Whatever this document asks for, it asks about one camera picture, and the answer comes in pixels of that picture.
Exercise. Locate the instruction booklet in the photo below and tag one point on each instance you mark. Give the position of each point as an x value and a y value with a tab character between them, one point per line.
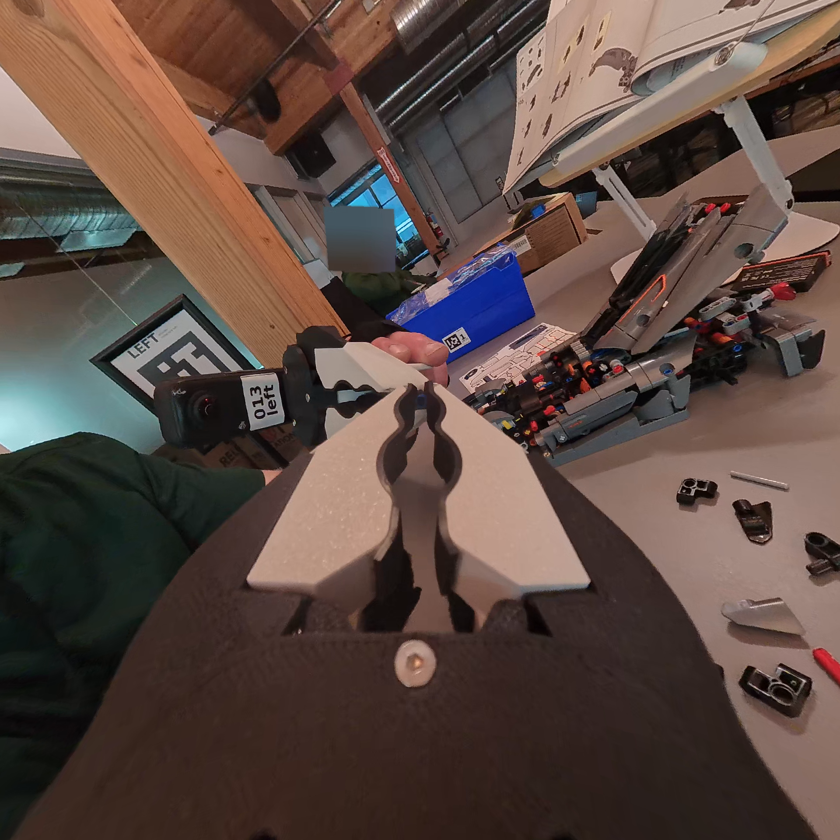
590	65

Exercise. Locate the person's green shirt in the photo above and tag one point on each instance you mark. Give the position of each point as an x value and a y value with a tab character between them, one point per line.
98	558

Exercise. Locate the framed tag poster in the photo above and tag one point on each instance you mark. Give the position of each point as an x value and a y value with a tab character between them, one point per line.
164	354

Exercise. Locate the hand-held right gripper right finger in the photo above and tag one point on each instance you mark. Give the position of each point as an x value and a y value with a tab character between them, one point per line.
518	525

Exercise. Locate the silver ventilation duct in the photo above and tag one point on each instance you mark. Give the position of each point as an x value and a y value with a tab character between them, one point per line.
420	23

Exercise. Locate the scattered loose lego pieces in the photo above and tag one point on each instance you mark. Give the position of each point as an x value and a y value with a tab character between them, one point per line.
778	689

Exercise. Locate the blue bin with square tag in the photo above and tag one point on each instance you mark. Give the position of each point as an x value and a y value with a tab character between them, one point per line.
485	308

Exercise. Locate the white sticker sheet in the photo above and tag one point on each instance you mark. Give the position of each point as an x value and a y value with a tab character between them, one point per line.
518	354

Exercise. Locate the cardboard box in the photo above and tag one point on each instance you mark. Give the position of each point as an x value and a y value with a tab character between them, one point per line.
551	229

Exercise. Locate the black battery pack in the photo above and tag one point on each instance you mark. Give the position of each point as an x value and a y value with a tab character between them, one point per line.
781	272

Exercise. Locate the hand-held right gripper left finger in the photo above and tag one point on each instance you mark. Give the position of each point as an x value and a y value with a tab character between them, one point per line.
321	525

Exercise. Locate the red fire extinguisher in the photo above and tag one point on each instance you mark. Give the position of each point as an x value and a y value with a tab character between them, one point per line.
434	229

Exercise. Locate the black wall speaker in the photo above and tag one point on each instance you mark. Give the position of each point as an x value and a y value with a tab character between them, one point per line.
313	156

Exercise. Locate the grey lego car model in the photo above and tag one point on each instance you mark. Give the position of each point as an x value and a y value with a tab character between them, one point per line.
656	394

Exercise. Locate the white book stand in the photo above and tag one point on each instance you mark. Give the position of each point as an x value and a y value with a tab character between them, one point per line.
754	144

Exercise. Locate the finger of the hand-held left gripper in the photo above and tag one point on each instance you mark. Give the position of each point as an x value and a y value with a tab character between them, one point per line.
348	410
367	367

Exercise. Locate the thick wooden post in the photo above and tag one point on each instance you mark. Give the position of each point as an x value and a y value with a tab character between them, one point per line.
131	131

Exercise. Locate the clear bag with white strip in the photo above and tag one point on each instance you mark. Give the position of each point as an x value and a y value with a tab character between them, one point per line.
459	275

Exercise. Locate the person's left hand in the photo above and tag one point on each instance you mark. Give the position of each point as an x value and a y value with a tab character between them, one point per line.
413	348

